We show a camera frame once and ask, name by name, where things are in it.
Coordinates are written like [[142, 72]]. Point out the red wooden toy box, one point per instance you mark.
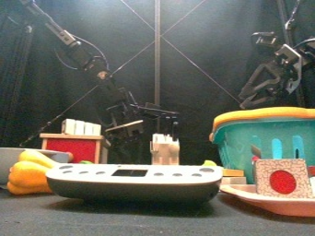
[[81, 147]]

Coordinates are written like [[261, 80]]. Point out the teal basket with yellow rim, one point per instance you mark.
[[266, 138]]

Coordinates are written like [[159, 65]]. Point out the pink plastic tray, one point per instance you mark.
[[270, 204]]

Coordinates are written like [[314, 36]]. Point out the yellow wooden toy piece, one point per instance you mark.
[[233, 176]]

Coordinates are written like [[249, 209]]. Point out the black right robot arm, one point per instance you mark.
[[302, 33]]

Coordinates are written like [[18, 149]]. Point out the green toy fruit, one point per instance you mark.
[[211, 163]]

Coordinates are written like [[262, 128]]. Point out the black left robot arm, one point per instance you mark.
[[85, 56]]

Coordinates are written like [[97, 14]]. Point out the patterned box with red circle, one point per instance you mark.
[[283, 179]]

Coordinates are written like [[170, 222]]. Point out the white toy blocks set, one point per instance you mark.
[[82, 127]]

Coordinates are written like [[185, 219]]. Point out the metal frame pole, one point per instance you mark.
[[158, 52]]

